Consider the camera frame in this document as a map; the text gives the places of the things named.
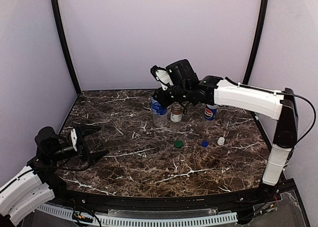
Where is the Pocari Sweat bottle white cap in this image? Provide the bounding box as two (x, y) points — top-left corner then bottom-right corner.
(151, 98), (167, 127)

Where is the Starbucks coffee bottle green cap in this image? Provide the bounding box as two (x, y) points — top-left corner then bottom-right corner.
(170, 102), (183, 132)

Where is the Pepsi bottle blue label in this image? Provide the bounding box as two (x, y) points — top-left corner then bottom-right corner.
(204, 104), (218, 121)

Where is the blue Pepsi bottle cap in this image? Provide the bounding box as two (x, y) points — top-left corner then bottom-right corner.
(202, 141), (209, 148)

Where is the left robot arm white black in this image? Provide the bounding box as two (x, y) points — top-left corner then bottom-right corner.
(0, 125), (109, 227)

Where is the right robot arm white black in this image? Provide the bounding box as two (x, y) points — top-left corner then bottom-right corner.
(150, 59), (312, 186)

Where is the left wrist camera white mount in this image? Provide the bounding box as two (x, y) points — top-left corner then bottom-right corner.
(70, 128), (78, 151)

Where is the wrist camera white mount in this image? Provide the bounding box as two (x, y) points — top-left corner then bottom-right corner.
(150, 66), (174, 91)
(70, 128), (78, 151)

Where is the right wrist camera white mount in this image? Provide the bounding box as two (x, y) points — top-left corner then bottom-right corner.
(150, 66), (174, 91)

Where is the black left camera cable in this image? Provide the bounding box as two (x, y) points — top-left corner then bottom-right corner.
(42, 159), (90, 172)

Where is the black front table rail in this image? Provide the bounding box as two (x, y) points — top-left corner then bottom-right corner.
(52, 170), (288, 212)

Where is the white slotted cable duct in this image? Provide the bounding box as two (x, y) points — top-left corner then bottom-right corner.
(37, 204), (238, 227)

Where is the black right corner frame post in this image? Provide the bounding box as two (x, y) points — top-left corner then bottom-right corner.
(242, 0), (268, 84)

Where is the black corner frame post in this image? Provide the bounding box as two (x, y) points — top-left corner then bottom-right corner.
(51, 0), (81, 96)
(242, 0), (268, 84)

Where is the black left corner frame post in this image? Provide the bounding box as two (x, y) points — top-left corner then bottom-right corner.
(51, 0), (81, 96)

